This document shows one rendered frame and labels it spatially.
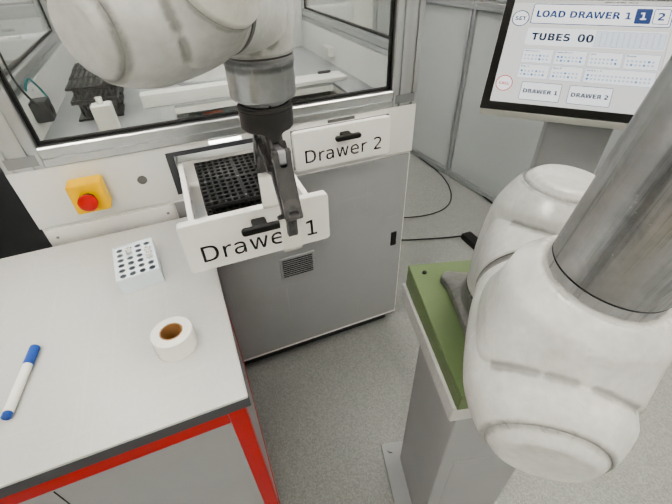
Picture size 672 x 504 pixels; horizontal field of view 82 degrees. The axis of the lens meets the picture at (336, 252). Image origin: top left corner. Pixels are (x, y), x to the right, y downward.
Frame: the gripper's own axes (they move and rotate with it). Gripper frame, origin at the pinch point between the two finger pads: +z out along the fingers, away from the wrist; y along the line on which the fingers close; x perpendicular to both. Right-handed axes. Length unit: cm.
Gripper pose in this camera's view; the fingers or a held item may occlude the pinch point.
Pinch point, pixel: (280, 221)
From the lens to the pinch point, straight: 66.3
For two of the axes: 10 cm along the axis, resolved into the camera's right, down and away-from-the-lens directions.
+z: 0.2, 7.7, 6.3
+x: -9.3, 2.5, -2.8
